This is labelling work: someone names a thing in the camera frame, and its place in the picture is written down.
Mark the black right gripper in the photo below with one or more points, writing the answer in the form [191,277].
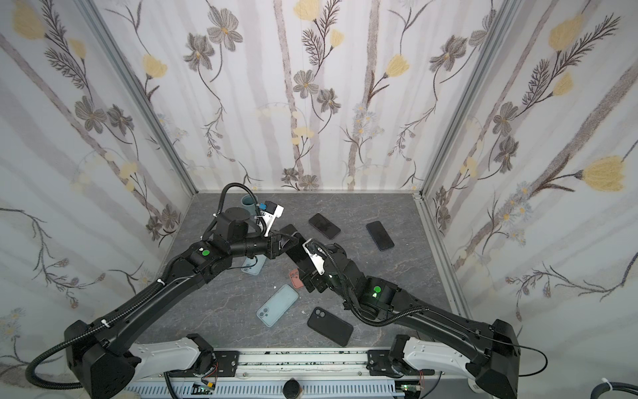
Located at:
[309,269]

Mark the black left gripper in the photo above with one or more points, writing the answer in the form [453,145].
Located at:
[274,246]

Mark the pink phone case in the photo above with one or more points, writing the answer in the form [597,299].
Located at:
[295,279]

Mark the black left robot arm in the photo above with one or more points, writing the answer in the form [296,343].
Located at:
[99,354]

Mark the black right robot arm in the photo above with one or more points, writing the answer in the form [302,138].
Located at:
[492,350]

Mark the clear teal phone case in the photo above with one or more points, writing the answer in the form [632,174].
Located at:
[254,266]

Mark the black phone case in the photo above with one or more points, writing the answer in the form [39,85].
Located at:
[330,326]

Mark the light blue phone case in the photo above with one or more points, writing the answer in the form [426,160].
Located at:
[277,305]

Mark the black smartphone centre back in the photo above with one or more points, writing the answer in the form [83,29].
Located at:
[324,226]

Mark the black smartphone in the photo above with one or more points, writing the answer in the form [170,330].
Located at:
[380,236]
[324,226]

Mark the teal ceramic cup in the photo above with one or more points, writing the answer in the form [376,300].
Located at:
[250,205]

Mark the black smartphone far right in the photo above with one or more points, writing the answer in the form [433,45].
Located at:
[380,236]

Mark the black knob on rail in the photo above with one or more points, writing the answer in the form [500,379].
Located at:
[292,389]

